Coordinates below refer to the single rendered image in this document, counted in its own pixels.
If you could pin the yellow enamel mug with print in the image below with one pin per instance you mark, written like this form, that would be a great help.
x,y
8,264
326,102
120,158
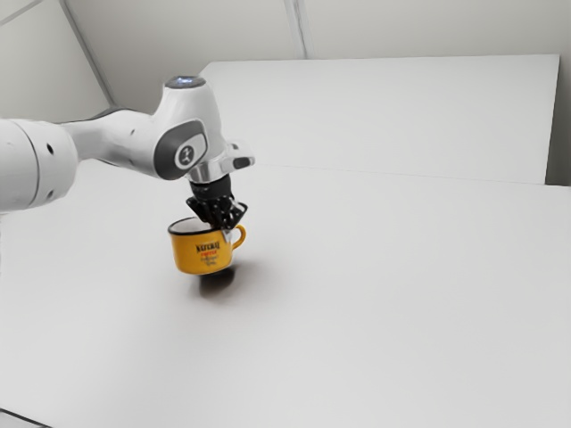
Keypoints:
x,y
201,254

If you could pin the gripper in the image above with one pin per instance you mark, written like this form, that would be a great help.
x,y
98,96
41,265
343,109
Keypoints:
x,y
210,189

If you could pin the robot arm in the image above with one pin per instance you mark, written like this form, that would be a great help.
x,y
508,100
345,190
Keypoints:
x,y
134,134

